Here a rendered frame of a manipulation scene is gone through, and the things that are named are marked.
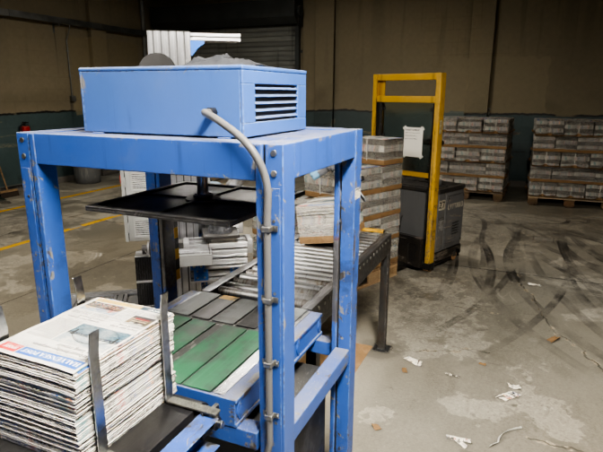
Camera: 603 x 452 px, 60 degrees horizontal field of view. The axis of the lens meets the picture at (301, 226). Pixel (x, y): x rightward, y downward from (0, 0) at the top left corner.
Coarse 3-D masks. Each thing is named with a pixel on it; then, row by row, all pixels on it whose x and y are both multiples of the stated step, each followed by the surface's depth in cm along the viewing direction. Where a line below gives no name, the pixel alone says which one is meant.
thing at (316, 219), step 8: (296, 208) 308; (304, 208) 306; (312, 208) 304; (320, 208) 302; (328, 208) 300; (304, 216) 308; (312, 216) 305; (320, 216) 303; (328, 216) 301; (304, 224) 309; (312, 224) 307; (320, 224) 305; (328, 224) 303; (304, 232) 310; (312, 232) 308; (320, 232) 306; (328, 232) 304
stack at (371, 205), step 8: (296, 200) 425; (304, 200) 426; (368, 200) 448; (376, 200) 457; (368, 208) 449; (376, 208) 457; (256, 216) 405; (296, 216) 388; (256, 224) 405; (296, 224) 390; (368, 224) 453; (376, 224) 461; (296, 232) 392; (360, 232) 448; (368, 232) 456; (376, 232) 463; (256, 240) 409; (256, 248) 411; (256, 256) 413; (376, 272) 474; (368, 280) 468; (376, 280) 476; (360, 288) 461
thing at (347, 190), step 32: (352, 128) 191; (352, 160) 188; (352, 192) 191; (352, 224) 194; (352, 256) 196; (352, 288) 200; (352, 320) 204; (352, 352) 209; (352, 384) 213; (352, 416) 218; (352, 448) 224
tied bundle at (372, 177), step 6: (372, 168) 444; (378, 168) 448; (366, 174) 439; (372, 174) 446; (378, 174) 450; (366, 180) 441; (372, 180) 447; (378, 180) 451; (366, 186) 441; (372, 186) 447; (378, 186) 452
